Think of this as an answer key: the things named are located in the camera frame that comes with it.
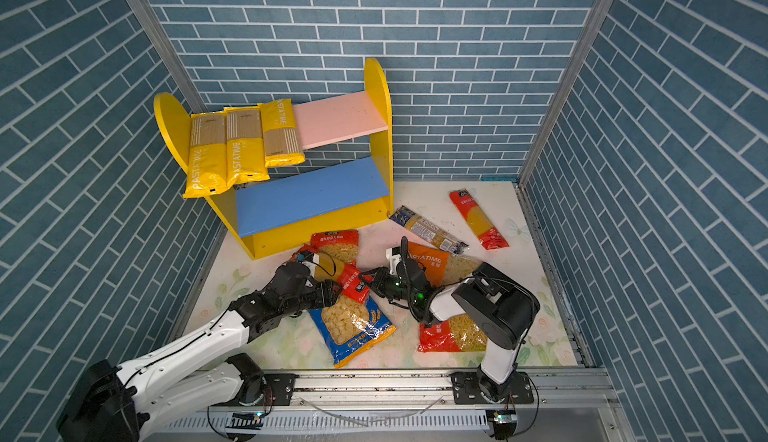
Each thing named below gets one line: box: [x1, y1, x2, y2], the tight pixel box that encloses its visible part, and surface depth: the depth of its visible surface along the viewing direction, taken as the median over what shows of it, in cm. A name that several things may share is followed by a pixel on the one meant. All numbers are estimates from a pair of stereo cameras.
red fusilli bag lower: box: [418, 314, 487, 353], surface depth 80 cm
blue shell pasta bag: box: [308, 295, 397, 369], surface depth 82 cm
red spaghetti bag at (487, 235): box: [449, 189, 509, 251], surface depth 110 cm
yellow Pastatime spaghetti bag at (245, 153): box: [224, 106, 270, 185], surface depth 71 cm
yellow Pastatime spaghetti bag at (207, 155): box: [183, 112, 228, 199], surface depth 69 cm
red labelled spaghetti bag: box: [291, 244, 373, 302], surface depth 84 cm
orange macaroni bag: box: [408, 242, 485, 287], surface depth 93 cm
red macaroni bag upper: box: [310, 229, 359, 266], surface depth 98 cm
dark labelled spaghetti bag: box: [389, 205, 469, 255], surface depth 104 cm
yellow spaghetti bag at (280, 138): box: [257, 98, 305, 168], surface depth 74 cm
